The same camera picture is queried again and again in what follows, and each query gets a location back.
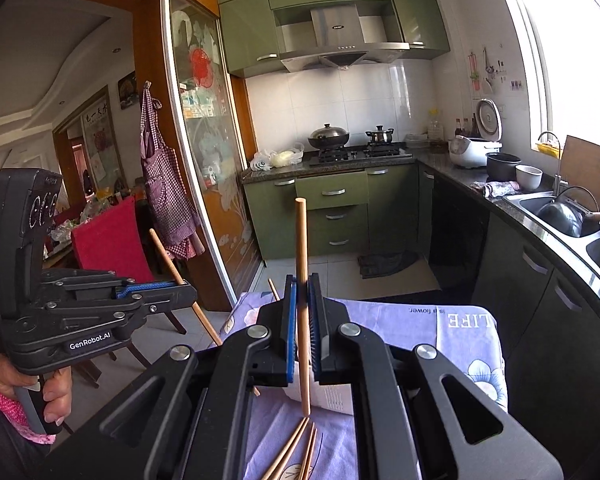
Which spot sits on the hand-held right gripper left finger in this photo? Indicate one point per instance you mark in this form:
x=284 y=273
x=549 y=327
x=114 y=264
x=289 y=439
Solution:
x=291 y=325

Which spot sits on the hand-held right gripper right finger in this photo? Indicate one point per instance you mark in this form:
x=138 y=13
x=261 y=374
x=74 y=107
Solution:
x=316 y=325

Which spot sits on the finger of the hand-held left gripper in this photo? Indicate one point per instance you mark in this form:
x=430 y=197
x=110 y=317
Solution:
x=170 y=301
x=150 y=288

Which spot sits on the light wooden chopstick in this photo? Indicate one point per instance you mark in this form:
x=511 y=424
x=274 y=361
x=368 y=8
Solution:
x=170 y=262
x=280 y=452
x=301 y=240
x=274 y=290
x=292 y=452

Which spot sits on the white plastic utensil holder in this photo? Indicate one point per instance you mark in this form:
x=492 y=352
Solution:
x=330 y=397

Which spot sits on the person's left hand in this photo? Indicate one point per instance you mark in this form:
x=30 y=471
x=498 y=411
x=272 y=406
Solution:
x=57 y=395

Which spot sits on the cluttered dining table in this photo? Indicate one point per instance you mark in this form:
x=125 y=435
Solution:
x=75 y=220

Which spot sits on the red chair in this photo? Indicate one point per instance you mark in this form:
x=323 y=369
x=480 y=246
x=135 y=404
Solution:
x=110 y=240

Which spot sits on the purple floral tablecloth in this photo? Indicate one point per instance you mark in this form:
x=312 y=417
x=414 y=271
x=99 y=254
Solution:
x=405 y=330

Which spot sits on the dark floor rag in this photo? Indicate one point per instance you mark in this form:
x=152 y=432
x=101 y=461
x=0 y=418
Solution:
x=387 y=265

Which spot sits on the checkered apron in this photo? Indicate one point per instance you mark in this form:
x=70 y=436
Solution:
x=167 y=185

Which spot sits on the open green drawer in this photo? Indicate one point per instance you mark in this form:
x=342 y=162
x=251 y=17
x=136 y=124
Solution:
x=330 y=191

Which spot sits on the green lower cabinets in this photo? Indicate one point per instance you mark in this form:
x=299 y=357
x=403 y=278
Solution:
x=390 y=210

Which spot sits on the green cabinets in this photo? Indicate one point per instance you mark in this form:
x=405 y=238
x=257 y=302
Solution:
x=390 y=210
x=245 y=30

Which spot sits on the frosted glass sliding door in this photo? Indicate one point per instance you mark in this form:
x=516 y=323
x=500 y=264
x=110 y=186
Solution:
x=205 y=135

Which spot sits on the white plastic bags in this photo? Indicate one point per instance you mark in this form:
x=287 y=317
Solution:
x=280 y=159

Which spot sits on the black gas stove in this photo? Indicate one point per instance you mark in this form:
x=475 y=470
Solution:
x=360 y=154

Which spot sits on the black wok with lid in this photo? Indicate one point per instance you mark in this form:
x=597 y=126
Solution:
x=328 y=136

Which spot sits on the small steel pot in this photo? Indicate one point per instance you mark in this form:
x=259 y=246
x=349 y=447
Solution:
x=379 y=136

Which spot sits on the dark lower cabinets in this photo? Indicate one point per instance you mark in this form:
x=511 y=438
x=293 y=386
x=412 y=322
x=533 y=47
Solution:
x=520 y=285

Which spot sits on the clear food container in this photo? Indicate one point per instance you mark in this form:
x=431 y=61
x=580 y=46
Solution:
x=416 y=141

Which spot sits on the patterned dish cloth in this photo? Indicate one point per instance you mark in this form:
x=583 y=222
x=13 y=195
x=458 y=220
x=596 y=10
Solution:
x=495 y=189

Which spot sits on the white rice cooker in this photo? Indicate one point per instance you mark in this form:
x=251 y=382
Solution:
x=467 y=152

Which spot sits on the cooking oil jug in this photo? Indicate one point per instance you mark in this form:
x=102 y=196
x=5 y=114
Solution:
x=434 y=127

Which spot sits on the steel sink with wok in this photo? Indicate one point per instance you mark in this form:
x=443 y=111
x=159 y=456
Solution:
x=525 y=205

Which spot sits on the black inner pot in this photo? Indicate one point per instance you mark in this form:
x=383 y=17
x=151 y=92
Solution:
x=502 y=167

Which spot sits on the sauce bottles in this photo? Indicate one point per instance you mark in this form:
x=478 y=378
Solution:
x=467 y=127

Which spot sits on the white bowl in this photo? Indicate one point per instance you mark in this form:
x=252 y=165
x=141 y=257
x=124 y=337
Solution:
x=528 y=177

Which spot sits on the green upper cabinets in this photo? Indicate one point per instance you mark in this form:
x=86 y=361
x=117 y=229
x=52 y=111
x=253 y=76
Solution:
x=245 y=30

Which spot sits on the small chrome faucet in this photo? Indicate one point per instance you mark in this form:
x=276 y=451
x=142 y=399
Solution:
x=558 y=175

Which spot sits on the steel range hood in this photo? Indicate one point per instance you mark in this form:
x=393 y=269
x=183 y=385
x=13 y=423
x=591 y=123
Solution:
x=337 y=35

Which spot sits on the yellow basket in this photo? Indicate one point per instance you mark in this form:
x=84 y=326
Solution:
x=547 y=148

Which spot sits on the wooden cutting board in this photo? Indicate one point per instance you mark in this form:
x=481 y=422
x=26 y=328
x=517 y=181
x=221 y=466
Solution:
x=592 y=170

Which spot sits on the kitchen window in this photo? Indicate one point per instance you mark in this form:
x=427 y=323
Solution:
x=580 y=60

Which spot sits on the wall calendar poster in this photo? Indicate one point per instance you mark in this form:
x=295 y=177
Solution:
x=100 y=145

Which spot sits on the dark wall picture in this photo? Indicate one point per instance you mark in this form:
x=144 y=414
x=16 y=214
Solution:
x=128 y=91

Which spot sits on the hanging wall utensils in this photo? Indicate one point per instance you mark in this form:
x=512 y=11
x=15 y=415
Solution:
x=487 y=72

